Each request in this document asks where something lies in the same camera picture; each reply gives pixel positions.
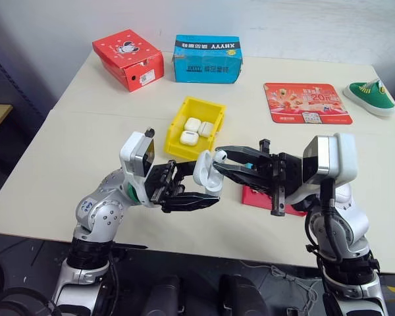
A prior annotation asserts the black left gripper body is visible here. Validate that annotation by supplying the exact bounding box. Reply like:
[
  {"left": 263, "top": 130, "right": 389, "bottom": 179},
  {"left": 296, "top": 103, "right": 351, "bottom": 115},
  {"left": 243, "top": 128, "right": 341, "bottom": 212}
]
[{"left": 144, "top": 160, "right": 186, "bottom": 213}]

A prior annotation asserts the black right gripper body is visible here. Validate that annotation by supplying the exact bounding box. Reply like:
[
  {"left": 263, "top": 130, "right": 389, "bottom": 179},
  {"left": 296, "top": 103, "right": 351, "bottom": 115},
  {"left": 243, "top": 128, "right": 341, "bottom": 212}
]
[{"left": 249, "top": 139, "right": 305, "bottom": 217}]

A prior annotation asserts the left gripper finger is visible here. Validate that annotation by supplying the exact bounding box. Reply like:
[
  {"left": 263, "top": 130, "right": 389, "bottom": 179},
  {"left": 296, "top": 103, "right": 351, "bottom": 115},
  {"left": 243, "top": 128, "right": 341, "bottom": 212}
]
[
  {"left": 161, "top": 192, "right": 223, "bottom": 214},
  {"left": 176, "top": 160, "right": 199, "bottom": 178}
]

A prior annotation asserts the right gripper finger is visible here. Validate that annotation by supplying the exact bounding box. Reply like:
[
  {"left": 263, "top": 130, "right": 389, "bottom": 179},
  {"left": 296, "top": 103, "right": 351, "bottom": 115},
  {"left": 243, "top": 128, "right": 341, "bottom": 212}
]
[
  {"left": 216, "top": 145, "right": 261, "bottom": 166},
  {"left": 213, "top": 163, "right": 261, "bottom": 192}
]

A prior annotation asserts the white earbud case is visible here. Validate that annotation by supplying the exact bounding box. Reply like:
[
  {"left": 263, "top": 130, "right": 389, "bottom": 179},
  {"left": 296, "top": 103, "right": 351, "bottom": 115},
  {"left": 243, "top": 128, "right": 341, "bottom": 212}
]
[
  {"left": 197, "top": 121, "right": 215, "bottom": 137},
  {"left": 192, "top": 149, "right": 224, "bottom": 192},
  {"left": 184, "top": 117, "right": 201, "bottom": 132},
  {"left": 179, "top": 130, "right": 199, "bottom": 146}
]

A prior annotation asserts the white earbud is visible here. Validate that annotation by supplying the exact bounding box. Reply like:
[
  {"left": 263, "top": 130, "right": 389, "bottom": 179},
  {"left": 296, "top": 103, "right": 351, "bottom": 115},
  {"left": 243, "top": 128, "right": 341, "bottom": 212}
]
[{"left": 209, "top": 149, "right": 230, "bottom": 175}]

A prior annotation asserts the closed white earbud case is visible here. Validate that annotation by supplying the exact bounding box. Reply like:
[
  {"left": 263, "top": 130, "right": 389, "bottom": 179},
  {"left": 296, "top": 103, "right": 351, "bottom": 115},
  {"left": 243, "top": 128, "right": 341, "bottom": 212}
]
[
  {"left": 197, "top": 121, "right": 215, "bottom": 137},
  {"left": 184, "top": 117, "right": 201, "bottom": 132},
  {"left": 179, "top": 130, "right": 199, "bottom": 146}
]

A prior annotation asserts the yellow plastic bin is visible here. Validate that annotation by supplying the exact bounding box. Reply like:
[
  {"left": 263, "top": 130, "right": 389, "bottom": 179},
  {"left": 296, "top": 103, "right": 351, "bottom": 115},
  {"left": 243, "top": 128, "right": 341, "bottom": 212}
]
[{"left": 164, "top": 95, "right": 228, "bottom": 157}]

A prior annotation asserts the red plastic tray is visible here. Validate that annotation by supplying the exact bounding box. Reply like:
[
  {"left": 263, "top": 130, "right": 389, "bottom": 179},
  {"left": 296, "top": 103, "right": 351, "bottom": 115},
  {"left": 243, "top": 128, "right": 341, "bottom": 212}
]
[{"left": 242, "top": 184, "right": 309, "bottom": 217}]

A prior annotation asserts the red printed mouse pad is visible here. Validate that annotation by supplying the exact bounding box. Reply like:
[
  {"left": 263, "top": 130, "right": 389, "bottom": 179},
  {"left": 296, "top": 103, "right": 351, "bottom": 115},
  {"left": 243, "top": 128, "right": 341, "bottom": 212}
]
[{"left": 263, "top": 82, "right": 354, "bottom": 126}]

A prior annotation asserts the blue cardboard box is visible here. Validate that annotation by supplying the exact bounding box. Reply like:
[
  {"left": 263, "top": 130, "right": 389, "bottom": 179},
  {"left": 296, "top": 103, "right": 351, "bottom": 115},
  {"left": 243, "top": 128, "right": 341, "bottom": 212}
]
[{"left": 171, "top": 34, "right": 245, "bottom": 85}]

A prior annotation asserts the dark rounded shape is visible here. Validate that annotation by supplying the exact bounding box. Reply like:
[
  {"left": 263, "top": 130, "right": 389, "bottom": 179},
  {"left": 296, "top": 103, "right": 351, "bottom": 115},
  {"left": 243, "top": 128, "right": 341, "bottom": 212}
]
[
  {"left": 140, "top": 274, "right": 182, "bottom": 316},
  {"left": 218, "top": 274, "right": 271, "bottom": 316}
]

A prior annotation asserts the green and white shoe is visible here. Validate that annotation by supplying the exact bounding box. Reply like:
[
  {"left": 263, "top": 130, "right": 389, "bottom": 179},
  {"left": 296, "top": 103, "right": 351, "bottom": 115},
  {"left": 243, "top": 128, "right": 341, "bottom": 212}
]
[{"left": 343, "top": 79, "right": 395, "bottom": 117}]

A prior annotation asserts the red shoe box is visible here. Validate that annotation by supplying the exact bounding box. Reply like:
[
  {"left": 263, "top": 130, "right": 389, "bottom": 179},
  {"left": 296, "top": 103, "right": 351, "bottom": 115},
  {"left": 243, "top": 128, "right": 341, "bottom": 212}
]
[{"left": 92, "top": 29, "right": 165, "bottom": 92}]

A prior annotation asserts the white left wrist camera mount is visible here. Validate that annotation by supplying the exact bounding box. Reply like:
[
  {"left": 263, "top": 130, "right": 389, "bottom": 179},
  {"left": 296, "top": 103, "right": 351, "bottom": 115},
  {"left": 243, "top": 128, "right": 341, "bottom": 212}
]
[{"left": 119, "top": 128, "right": 157, "bottom": 186}]

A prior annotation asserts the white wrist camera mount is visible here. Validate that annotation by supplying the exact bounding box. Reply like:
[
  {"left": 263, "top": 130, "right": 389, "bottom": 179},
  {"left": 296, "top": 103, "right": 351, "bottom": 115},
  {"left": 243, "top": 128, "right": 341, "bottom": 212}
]
[
  {"left": 119, "top": 128, "right": 157, "bottom": 186},
  {"left": 302, "top": 132, "right": 358, "bottom": 185}
]

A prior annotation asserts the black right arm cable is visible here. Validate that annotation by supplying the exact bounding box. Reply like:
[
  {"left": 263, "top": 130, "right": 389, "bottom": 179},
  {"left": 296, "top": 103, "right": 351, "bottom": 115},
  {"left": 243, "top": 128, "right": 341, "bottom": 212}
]
[{"left": 303, "top": 178, "right": 345, "bottom": 265}]

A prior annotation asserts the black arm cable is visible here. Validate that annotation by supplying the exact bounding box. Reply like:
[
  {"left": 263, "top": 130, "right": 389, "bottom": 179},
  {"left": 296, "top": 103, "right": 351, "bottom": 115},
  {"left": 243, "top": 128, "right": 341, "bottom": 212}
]
[
  {"left": 100, "top": 248, "right": 122, "bottom": 316},
  {"left": 303, "top": 178, "right": 345, "bottom": 265}
]

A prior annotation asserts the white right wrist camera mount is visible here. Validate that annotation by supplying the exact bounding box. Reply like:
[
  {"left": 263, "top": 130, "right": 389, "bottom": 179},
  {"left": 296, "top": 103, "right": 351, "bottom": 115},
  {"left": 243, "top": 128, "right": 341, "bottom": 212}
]
[{"left": 302, "top": 132, "right": 358, "bottom": 185}]

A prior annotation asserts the thin white floor cable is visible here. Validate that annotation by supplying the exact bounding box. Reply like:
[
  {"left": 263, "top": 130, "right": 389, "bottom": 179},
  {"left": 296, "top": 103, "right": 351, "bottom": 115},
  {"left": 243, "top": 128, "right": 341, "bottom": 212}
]
[{"left": 242, "top": 259, "right": 321, "bottom": 314}]

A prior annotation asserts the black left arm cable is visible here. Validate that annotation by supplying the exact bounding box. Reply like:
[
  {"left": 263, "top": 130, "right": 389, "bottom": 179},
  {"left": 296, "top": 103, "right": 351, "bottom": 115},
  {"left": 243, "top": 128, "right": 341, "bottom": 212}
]
[{"left": 100, "top": 248, "right": 122, "bottom": 316}]

